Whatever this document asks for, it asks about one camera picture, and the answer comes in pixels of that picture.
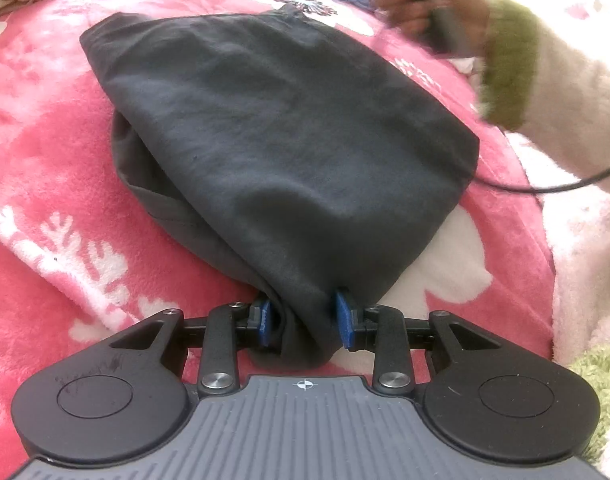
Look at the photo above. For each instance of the pink floral blanket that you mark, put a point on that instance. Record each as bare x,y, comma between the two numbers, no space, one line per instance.
60,160

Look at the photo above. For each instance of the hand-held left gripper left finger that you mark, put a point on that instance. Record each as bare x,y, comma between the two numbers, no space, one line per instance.
265,324

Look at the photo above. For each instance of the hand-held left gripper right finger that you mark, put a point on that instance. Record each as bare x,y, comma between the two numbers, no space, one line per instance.
343,322

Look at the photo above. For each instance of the dark grey pants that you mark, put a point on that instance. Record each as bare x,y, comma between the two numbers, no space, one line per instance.
285,135

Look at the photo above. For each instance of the person's right hand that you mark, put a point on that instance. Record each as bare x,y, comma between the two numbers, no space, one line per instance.
410,5

